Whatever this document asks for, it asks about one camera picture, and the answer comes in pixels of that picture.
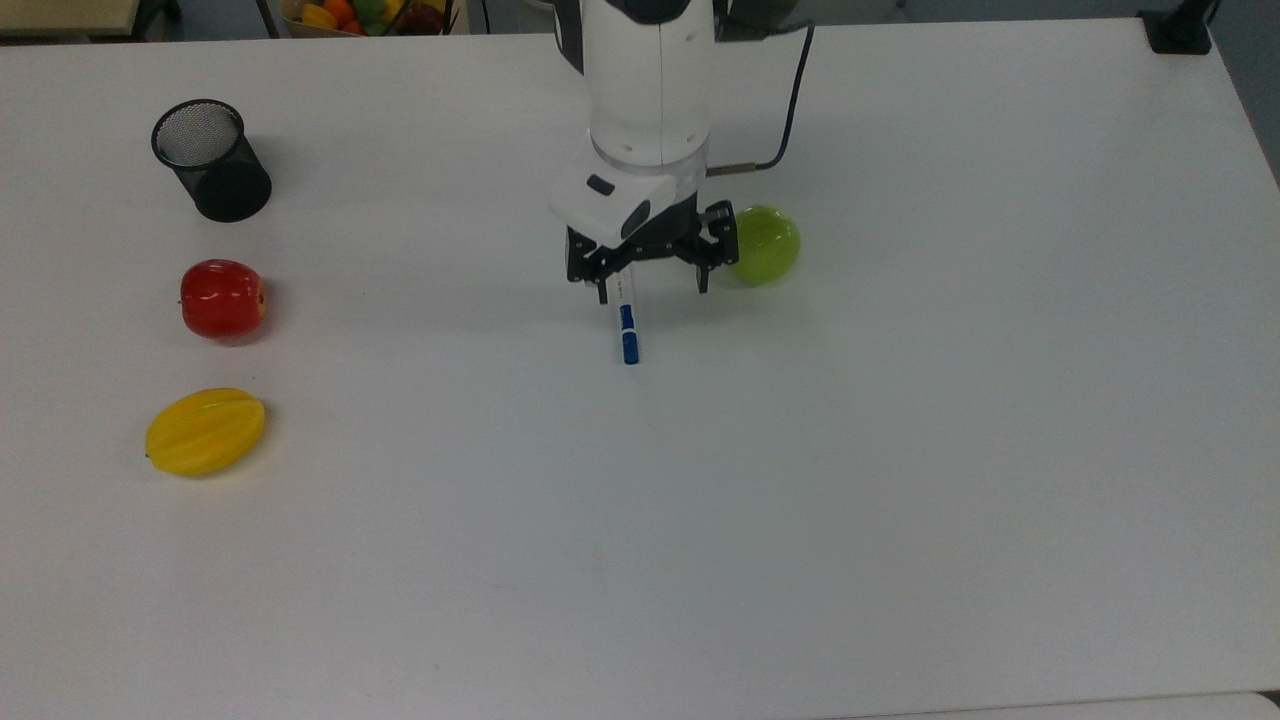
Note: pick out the yellow toy starfruit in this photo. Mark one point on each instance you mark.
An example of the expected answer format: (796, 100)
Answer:
(205, 432)

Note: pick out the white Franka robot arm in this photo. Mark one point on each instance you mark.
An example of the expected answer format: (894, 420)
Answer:
(650, 80)

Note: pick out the fruit basket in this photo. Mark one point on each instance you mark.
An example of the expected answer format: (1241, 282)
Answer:
(300, 28)

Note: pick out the dark red toy fruit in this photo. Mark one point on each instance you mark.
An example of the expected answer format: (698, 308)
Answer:
(425, 18)

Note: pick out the white marker pen blue cap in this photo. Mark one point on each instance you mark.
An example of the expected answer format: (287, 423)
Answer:
(628, 345)

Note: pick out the yellow toy fruit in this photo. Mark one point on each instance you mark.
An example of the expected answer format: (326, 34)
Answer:
(318, 15)

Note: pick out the red toy apple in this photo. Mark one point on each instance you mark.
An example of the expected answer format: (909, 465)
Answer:
(220, 300)

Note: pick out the black clamp base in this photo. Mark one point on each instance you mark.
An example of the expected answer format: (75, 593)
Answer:
(1178, 35)

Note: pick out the orange toy fruit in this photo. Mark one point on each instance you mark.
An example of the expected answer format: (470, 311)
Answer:
(338, 8)

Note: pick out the green toy apple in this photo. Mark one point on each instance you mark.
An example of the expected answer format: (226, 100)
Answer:
(770, 245)

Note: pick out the wooden desk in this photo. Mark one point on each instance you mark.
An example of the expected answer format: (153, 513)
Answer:
(60, 15)

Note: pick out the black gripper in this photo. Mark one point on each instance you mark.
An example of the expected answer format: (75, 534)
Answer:
(660, 240)

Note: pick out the black mesh pen holder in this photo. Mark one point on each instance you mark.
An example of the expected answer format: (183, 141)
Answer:
(235, 190)

